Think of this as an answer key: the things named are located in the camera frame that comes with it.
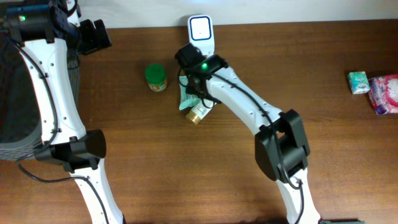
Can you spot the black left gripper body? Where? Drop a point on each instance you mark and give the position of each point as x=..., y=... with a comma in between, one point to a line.
x=88, y=39

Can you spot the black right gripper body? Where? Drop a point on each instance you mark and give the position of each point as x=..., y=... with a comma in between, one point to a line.
x=201, y=92

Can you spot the teal wet wipes pack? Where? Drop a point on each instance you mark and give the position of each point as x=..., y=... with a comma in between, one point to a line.
x=186, y=100

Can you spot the white gold cap tube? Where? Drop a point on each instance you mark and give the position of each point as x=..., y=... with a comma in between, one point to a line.
x=199, y=111

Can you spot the green lid glass jar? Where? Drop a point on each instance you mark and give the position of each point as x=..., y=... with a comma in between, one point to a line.
x=156, y=77

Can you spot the teal white tissue pack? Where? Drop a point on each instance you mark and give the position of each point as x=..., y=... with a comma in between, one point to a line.
x=358, y=82

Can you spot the purple red snack bag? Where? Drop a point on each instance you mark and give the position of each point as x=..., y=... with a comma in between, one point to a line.
x=383, y=94

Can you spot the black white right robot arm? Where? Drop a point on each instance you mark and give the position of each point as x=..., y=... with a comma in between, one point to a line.
x=281, y=147

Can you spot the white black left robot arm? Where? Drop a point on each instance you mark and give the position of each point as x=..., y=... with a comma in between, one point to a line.
x=45, y=33

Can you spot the white barcode scanner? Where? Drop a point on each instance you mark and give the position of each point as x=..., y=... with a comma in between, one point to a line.
x=201, y=34

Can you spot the grey plastic mesh basket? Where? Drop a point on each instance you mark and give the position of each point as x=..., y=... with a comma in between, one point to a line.
x=15, y=109

